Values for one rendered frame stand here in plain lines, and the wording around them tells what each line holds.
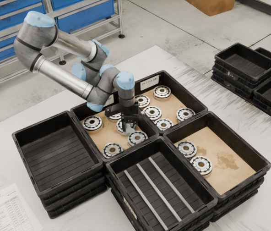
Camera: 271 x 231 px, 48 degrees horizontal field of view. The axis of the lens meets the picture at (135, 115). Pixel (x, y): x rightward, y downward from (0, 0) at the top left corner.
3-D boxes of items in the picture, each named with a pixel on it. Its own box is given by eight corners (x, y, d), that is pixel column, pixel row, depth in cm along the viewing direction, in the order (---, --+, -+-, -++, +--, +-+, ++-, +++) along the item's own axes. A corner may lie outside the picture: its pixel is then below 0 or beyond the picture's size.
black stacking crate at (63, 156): (18, 149, 155) (11, 134, 146) (72, 125, 165) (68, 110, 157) (45, 210, 131) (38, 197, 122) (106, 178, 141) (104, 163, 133)
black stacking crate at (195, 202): (107, 178, 141) (105, 164, 133) (160, 150, 151) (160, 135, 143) (155, 253, 117) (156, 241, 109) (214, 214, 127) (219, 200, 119)
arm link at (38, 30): (89, 64, 180) (10, 34, 134) (102, 42, 177) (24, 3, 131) (102, 74, 175) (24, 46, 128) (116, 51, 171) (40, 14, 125)
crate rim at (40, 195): (12, 136, 148) (10, 133, 146) (69, 112, 158) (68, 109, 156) (39, 200, 124) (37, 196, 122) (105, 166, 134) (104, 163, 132)
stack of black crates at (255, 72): (205, 97, 274) (213, 55, 242) (227, 83, 287) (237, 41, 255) (242, 122, 252) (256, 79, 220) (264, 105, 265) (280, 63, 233)
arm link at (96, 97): (0, 59, 132) (99, 116, 139) (11, 37, 130) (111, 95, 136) (11, 58, 144) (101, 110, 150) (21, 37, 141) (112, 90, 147)
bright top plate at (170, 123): (149, 123, 157) (149, 123, 157) (165, 116, 161) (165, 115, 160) (161, 136, 151) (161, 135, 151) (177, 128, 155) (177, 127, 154)
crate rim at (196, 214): (105, 166, 134) (104, 163, 132) (160, 137, 144) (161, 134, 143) (156, 244, 110) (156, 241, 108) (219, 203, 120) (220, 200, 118)
